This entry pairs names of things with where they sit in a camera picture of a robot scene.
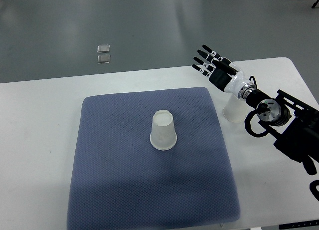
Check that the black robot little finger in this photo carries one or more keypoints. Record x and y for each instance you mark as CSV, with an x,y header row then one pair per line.
x,y
203,71

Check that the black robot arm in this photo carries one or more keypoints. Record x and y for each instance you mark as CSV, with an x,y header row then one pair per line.
x,y
293,123

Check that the upper metal floor plate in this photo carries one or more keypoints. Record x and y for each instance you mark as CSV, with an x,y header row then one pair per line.
x,y
103,48

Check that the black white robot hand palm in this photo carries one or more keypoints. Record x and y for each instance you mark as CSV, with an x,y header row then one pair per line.
x,y
229,83

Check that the black tripod leg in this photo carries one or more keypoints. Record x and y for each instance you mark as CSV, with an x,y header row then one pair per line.
x,y
315,4

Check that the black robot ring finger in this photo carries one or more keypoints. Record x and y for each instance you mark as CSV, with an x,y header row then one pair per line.
x,y
208,67

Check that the black table control panel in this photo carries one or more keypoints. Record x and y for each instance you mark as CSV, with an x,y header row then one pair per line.
x,y
304,224

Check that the blue textured fabric mat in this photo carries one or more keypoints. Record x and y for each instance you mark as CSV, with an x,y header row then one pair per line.
x,y
121,182

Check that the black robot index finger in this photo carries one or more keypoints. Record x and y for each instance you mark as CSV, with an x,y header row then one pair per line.
x,y
211,52

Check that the white paper cup on mat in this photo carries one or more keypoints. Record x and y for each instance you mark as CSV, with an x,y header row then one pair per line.
x,y
163,136

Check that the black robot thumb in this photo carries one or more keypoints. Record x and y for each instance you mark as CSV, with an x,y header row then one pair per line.
x,y
226,68

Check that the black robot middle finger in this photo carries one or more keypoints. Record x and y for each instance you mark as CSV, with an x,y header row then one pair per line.
x,y
212,57

